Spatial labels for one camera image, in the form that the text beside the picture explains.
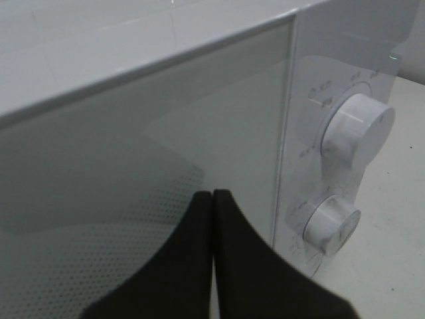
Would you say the upper white power knob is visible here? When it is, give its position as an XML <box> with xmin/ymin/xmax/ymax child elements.
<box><xmin>321</xmin><ymin>93</ymin><xmax>396</xmax><ymax>171</ymax></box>

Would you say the white timer knob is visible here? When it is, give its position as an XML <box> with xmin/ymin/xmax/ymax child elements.
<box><xmin>303</xmin><ymin>195</ymin><xmax>361</xmax><ymax>257</ymax></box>

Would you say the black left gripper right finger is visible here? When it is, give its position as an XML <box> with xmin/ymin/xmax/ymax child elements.
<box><xmin>212</xmin><ymin>189</ymin><xmax>357</xmax><ymax>318</ymax></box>

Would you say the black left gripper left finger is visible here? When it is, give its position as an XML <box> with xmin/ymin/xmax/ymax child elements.
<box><xmin>81</xmin><ymin>191</ymin><xmax>213</xmax><ymax>318</ymax></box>

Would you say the white microwave oven body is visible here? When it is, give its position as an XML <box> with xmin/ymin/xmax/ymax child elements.
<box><xmin>1</xmin><ymin>1</ymin><xmax>419</xmax><ymax>275</ymax></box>

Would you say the white microwave door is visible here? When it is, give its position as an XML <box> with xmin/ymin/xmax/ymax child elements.
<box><xmin>1</xmin><ymin>19</ymin><xmax>293</xmax><ymax>318</ymax></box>

